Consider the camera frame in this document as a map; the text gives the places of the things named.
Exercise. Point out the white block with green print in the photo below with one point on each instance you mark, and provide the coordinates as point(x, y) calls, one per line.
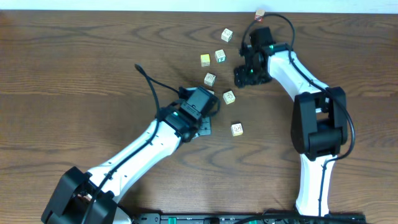
point(226, 35)

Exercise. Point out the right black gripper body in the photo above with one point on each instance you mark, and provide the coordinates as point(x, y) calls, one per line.
point(250, 75)

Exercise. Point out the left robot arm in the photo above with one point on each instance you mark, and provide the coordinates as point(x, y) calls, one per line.
point(94, 196)

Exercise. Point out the yellow wooden block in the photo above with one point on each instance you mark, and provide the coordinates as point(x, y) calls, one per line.
point(205, 60)

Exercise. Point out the white block yellow print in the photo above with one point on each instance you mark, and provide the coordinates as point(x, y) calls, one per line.
point(229, 97)

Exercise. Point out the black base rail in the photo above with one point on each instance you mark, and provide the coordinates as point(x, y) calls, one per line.
point(264, 218)

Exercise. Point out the white block with cross print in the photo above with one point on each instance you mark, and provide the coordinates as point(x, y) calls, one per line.
point(209, 79)

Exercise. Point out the red block at table edge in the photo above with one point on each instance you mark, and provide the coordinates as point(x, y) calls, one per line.
point(259, 15)

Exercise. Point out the white block teal side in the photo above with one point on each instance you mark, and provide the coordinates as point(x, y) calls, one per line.
point(220, 56)

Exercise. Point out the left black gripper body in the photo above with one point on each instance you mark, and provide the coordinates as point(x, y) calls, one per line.
point(206, 129)

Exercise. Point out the white block orange print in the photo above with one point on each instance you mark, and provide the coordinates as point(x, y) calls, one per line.
point(237, 129)

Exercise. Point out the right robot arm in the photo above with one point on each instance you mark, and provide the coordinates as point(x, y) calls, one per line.
point(319, 124)

